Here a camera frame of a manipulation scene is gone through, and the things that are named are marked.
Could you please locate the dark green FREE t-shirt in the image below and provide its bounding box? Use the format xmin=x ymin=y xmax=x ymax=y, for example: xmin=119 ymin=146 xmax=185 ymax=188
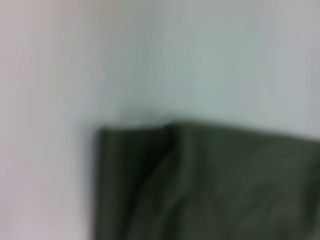
xmin=94 ymin=119 xmax=320 ymax=240

